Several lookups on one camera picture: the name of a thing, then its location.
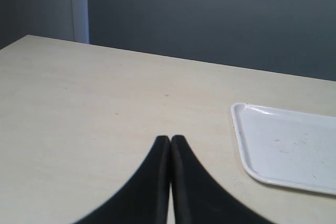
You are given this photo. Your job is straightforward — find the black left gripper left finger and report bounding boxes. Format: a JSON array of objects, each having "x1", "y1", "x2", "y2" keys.
[{"x1": 77, "y1": 135, "x2": 171, "y2": 223}]

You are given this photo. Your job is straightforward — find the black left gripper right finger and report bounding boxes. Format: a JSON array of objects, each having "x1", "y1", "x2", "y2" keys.
[{"x1": 171, "y1": 135, "x2": 271, "y2": 223}]

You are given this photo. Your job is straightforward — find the white rectangular plastic tray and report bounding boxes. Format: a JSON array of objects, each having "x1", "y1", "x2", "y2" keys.
[{"x1": 230, "y1": 103, "x2": 335, "y2": 195}]

